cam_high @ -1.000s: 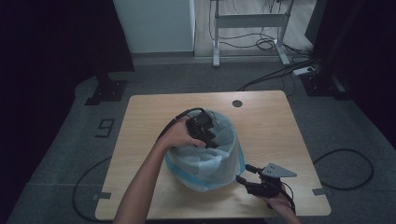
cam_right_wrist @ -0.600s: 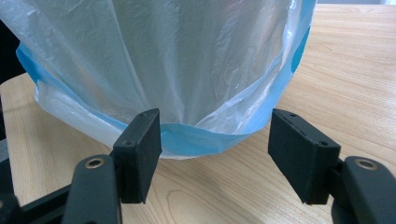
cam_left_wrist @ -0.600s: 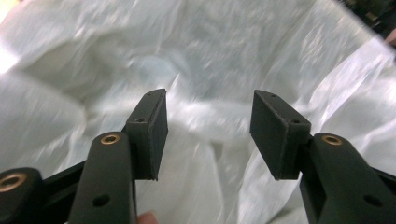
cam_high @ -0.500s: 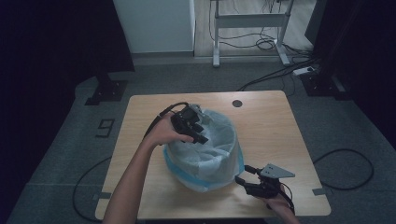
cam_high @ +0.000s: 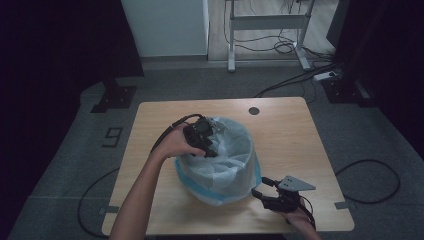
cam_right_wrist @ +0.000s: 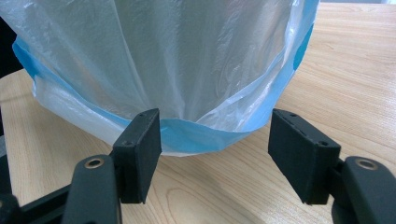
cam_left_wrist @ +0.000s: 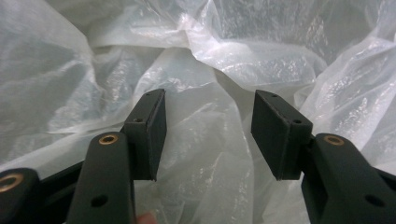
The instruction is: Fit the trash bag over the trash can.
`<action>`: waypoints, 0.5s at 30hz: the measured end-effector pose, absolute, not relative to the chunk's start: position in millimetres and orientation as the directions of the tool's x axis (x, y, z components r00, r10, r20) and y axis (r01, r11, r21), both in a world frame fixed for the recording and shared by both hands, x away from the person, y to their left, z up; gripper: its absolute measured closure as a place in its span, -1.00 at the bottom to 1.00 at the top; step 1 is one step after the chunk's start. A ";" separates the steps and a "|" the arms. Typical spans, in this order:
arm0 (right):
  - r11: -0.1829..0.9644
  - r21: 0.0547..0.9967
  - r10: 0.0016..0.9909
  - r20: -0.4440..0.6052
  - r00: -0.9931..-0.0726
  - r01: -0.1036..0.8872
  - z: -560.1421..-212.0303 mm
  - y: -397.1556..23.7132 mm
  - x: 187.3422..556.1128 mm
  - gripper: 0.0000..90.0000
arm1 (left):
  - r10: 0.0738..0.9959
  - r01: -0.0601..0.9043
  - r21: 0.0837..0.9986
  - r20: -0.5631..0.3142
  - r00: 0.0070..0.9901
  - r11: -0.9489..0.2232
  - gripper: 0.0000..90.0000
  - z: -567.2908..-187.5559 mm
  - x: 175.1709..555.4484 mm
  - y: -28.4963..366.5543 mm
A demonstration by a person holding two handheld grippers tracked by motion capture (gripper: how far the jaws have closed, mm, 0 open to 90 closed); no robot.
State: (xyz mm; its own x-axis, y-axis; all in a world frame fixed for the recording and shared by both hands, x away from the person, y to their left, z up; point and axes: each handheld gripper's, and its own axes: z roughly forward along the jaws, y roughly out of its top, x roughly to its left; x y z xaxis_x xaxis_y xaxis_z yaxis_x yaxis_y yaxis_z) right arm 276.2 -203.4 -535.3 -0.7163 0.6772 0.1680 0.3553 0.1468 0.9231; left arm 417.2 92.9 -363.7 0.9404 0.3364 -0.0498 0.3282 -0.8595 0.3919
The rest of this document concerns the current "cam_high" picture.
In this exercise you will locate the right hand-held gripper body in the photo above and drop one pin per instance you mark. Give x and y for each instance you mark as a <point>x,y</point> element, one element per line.
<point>286,196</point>

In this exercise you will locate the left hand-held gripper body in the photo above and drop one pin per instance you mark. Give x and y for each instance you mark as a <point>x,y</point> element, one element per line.
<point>200,131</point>

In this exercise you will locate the white translucent plastic bag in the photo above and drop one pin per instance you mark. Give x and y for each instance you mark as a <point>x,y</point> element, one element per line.
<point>226,166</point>

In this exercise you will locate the person's right hand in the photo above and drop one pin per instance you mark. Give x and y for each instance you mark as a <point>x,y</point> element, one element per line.
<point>300,216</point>

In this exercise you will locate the person's left hand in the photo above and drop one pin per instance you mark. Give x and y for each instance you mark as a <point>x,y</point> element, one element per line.
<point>173,143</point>

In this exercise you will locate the grey tape strip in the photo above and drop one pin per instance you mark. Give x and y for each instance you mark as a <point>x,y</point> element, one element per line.
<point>109,209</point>
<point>341,205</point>

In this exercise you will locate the dark round table grommet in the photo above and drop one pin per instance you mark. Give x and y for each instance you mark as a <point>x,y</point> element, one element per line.
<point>254,111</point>

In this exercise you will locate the black stand base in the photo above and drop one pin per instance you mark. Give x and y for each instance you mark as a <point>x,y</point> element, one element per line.
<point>346,91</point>
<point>115,96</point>

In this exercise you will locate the white cabinet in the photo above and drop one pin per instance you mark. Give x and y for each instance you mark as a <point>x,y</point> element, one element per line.
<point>166,26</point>

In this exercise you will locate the white power strip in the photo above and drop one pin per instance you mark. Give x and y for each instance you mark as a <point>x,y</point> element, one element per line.
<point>324,76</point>

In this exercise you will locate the dark curtain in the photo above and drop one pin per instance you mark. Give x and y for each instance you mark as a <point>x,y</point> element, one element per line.
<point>390,50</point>
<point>50,50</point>

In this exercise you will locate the white metal desk frame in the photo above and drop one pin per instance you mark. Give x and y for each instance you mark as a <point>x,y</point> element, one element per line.
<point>266,21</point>

